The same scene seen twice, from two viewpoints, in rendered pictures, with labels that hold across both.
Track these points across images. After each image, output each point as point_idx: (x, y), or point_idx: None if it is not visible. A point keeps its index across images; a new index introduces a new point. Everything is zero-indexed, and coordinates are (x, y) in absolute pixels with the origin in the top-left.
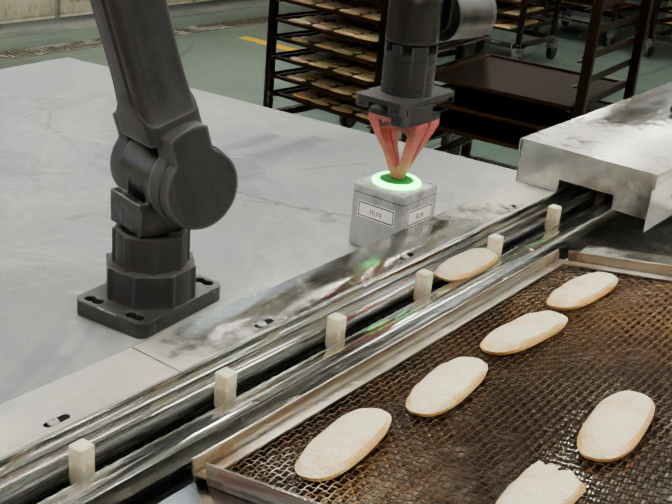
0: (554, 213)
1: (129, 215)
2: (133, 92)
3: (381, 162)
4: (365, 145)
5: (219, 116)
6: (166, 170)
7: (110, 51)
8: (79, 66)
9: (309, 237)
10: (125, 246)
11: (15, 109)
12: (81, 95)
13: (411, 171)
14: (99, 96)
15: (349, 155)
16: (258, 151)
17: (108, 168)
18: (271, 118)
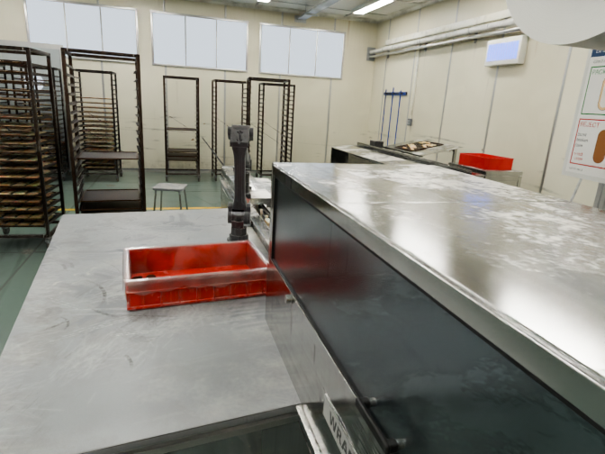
0: (262, 210)
1: (239, 224)
2: (243, 199)
3: (203, 213)
4: (192, 212)
5: (148, 215)
6: (248, 213)
7: (239, 193)
8: (76, 215)
9: (230, 228)
10: (240, 231)
11: (102, 228)
12: (103, 221)
13: (212, 213)
14: (109, 220)
15: (195, 214)
16: (178, 219)
17: (164, 231)
18: (159, 213)
